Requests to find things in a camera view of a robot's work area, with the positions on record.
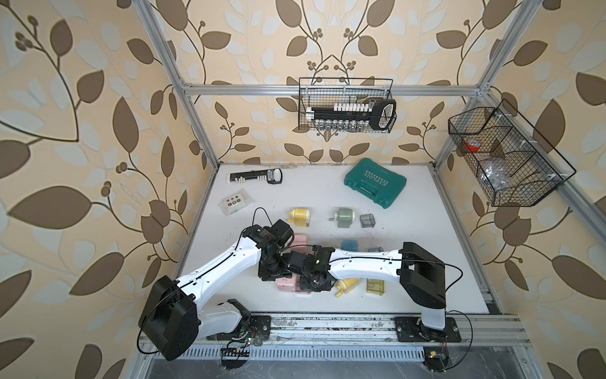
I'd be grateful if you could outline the yellow clear tray front row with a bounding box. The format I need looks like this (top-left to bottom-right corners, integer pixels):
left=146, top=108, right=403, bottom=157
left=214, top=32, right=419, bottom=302
left=366, top=280, right=385, bottom=297

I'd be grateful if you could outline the yellow pencil sharpener row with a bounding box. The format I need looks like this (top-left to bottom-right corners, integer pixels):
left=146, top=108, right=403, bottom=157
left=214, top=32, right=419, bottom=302
left=336, top=278, right=360, bottom=298
left=287, top=208, right=311, bottom=227

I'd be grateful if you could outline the pink pencil sharpener row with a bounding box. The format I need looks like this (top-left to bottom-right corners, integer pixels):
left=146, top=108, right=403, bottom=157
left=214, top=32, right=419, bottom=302
left=291, top=234, right=308, bottom=247
left=276, top=274, right=301, bottom=293

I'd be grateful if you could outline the clear plastic bag in basket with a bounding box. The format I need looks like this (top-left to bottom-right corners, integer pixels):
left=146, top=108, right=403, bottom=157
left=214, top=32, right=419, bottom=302
left=480, top=157, right=512, bottom=191

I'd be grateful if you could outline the right circuit board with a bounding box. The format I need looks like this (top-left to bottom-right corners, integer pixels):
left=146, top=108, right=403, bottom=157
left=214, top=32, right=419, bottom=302
left=423, top=348, right=450, bottom=373

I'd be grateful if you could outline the blue pencil sharpener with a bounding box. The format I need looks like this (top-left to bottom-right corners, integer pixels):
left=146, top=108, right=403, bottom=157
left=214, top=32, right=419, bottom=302
left=340, top=238, right=359, bottom=252

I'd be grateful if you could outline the green plastic tool case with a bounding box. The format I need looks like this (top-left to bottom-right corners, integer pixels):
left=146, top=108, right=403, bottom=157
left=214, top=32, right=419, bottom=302
left=344, top=158, right=407, bottom=209

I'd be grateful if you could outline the clear bag of coins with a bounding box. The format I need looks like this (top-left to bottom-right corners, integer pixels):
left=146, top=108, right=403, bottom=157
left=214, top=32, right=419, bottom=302
left=219, top=189, right=255, bottom=216

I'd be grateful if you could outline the yellow pencil sharpener front row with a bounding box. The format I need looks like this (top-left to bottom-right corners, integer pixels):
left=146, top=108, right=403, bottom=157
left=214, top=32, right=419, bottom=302
left=336, top=278, right=360, bottom=298

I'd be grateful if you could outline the yellow pencil sharpener back row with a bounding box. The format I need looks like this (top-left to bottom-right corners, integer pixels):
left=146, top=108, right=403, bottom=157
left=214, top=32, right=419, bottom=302
left=287, top=208, right=311, bottom=227

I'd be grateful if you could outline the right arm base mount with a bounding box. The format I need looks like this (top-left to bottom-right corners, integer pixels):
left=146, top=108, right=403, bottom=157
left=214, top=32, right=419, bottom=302
left=394, top=317, right=462, bottom=343

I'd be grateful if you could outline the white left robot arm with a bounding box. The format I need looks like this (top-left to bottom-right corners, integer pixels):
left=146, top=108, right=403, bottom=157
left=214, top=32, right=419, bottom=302
left=138, top=220, right=294, bottom=361

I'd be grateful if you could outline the pink pencil sharpener front row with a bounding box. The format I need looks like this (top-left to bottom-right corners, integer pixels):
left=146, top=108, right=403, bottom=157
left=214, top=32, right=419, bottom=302
left=276, top=274, right=301, bottom=293

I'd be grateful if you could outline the left circuit board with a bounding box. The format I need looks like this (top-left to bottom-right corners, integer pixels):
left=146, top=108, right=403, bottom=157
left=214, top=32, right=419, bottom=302
left=220, top=347, right=250, bottom=370

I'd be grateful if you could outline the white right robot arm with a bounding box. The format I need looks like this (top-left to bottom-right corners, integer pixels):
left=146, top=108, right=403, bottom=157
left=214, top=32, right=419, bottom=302
left=287, top=243, right=446, bottom=331

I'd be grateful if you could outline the aluminium front rail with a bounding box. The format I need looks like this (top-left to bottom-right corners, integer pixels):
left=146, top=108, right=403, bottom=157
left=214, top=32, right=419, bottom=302
left=138, top=311, right=531, bottom=347

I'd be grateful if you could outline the black wire basket wall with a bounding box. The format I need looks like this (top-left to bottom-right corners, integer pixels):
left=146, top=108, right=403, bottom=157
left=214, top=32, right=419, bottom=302
left=448, top=99, right=577, bottom=207
left=298, top=77, right=397, bottom=134

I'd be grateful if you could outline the black wire basket right wall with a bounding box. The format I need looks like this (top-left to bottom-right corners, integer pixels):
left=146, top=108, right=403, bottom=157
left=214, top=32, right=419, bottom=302
left=448, top=99, right=577, bottom=207

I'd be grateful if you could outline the clear grey sharpener tray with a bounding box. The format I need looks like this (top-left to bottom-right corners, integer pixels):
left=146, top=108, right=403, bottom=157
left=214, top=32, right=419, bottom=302
left=359, top=213, right=376, bottom=228

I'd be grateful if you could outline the black socket rail in basket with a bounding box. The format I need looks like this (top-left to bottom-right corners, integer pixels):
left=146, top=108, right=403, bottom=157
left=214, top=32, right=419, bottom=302
left=303, top=99, right=397, bottom=134

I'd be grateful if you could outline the green pencil sharpener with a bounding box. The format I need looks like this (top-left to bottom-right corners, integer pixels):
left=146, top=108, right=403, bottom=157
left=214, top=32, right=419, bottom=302
left=329, top=208, right=355, bottom=228

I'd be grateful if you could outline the black wire basket back wall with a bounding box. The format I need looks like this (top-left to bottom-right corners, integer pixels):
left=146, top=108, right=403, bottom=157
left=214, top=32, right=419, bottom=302
left=298, top=77, right=397, bottom=134

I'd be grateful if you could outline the circuit board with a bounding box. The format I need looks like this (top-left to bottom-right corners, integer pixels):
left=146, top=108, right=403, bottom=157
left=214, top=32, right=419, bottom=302
left=220, top=347, right=250, bottom=370
left=423, top=348, right=450, bottom=373

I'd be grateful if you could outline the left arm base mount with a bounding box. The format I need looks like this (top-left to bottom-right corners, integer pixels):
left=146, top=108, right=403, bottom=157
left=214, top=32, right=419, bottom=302
left=206, top=298, right=271, bottom=346

